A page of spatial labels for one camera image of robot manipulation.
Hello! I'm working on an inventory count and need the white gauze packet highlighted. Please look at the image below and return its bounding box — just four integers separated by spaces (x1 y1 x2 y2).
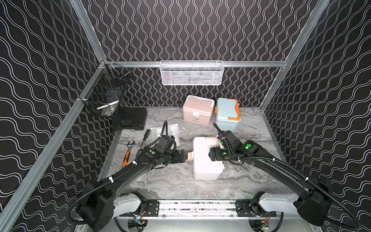
174 134 181 147
150 127 166 139
168 124 180 136

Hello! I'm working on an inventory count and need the white pink first aid box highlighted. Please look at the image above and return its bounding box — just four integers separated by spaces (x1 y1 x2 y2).
188 137 224 180

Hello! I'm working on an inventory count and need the blue orange first aid box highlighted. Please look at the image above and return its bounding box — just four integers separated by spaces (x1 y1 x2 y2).
215 98 241 132

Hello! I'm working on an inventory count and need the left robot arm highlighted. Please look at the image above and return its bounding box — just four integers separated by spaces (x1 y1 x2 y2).
66 121 187 232

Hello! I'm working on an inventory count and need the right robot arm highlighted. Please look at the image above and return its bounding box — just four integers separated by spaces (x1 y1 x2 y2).
209 123 361 231

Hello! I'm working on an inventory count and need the black yellow screwdriver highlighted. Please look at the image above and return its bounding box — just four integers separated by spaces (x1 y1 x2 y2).
140 129 151 148

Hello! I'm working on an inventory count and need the black plastic tool case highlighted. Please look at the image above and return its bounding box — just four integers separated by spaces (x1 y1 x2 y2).
111 108 147 131

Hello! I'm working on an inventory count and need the orange handled adjustable wrench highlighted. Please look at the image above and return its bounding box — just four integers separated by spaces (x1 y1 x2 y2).
122 141 136 168

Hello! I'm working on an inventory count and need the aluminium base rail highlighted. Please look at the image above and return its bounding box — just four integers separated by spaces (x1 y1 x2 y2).
102 194 299 220

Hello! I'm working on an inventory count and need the white wire wall basket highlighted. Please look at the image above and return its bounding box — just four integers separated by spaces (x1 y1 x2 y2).
159 60 225 86

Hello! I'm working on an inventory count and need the black wire wall basket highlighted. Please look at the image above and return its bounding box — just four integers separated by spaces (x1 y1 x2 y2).
80 60 133 119

